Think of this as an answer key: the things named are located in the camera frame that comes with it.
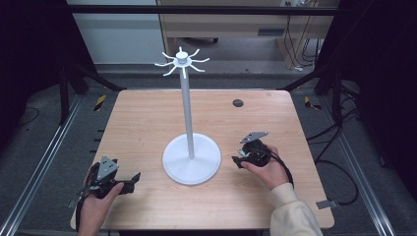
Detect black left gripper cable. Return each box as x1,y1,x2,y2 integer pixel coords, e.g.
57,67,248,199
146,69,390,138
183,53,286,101
74,193,87,232

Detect thin black floor cable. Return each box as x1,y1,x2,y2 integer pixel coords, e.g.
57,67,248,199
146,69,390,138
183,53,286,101
17,106,40,128

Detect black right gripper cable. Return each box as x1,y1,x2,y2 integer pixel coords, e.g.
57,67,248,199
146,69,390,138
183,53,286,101
252,148,295,190

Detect aluminium floor rail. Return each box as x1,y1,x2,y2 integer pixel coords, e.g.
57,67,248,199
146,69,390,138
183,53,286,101
0,93,84,236
318,94,398,236

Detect black metal frame strut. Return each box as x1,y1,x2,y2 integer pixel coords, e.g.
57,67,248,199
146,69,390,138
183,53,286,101
280,62,345,129
58,62,127,126

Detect grey metal table clamp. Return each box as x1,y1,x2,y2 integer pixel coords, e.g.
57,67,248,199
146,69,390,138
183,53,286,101
316,199,340,210

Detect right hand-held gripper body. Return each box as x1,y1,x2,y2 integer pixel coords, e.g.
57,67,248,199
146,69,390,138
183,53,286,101
238,131,273,168

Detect person's left hand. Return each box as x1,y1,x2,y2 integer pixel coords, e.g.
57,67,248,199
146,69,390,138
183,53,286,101
77,182,126,232

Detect light wooden desk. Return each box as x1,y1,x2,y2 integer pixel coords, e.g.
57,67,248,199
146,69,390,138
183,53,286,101
156,0,342,71

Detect yellow black floor tape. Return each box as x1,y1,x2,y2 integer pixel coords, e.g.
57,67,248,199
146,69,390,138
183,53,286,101
303,95,323,111
93,94,108,113

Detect black horizontal frame bar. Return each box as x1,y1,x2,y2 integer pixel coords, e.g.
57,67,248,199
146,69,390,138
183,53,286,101
66,4,342,17

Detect person's right hand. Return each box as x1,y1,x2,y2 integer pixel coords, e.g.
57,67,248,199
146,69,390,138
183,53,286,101
240,145,291,192

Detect hanging black desk cables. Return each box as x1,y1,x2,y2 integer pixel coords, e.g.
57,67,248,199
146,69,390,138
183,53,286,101
282,14,321,72

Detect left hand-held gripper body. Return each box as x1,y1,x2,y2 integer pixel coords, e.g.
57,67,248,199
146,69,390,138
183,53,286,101
78,155,136,200

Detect white cabinet panel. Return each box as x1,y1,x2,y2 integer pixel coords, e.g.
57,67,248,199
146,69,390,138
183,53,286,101
66,0,166,65

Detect black curtain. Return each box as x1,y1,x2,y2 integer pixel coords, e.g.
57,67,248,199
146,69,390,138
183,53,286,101
314,0,417,201
0,0,98,151

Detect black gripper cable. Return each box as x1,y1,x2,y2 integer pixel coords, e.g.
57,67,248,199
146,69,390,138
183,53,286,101
252,148,295,190
74,193,87,232

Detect white hook rack stand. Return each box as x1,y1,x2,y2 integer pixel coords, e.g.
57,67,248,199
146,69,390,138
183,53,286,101
153,45,222,186

